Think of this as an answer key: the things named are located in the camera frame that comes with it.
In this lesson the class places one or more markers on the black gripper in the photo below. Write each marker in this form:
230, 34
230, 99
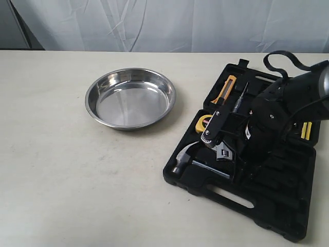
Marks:
254, 138

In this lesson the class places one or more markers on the black plastic tool case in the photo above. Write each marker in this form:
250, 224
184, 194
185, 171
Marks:
275, 194

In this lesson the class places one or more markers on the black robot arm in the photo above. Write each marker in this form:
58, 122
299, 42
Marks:
309, 93

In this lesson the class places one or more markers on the yellow tape measure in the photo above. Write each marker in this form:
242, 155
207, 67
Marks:
202, 123

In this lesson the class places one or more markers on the yellow utility knife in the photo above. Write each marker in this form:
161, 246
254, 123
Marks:
225, 91

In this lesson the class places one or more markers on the steel claw hammer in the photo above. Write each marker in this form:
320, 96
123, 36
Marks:
183, 159

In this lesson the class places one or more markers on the yellow black screwdriver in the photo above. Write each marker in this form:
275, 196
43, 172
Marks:
306, 130

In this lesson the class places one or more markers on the round stainless steel pan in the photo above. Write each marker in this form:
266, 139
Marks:
130, 98

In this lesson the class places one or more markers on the white backdrop curtain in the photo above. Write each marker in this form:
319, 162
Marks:
178, 26

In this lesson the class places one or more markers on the clear handled precision screwdriver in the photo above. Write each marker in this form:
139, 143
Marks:
240, 99

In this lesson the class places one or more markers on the dark vertical frame post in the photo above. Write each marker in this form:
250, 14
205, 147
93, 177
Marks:
15, 34

